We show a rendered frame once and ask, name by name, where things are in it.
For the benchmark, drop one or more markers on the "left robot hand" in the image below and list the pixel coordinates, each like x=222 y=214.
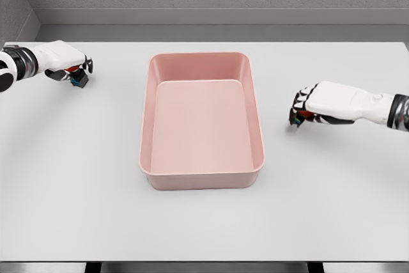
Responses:
x=64 y=53

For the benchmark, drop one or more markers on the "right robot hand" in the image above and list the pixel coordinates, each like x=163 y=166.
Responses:
x=332 y=100

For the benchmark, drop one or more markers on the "black red industrial switch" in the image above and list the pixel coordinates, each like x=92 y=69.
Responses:
x=79 y=78
x=300 y=119

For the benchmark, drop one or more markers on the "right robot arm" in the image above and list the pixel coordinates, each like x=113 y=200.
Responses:
x=388 y=110

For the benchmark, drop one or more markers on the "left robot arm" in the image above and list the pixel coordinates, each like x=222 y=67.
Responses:
x=22 y=62

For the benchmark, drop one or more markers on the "pink rectangular basket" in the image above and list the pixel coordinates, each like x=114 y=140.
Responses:
x=199 y=119

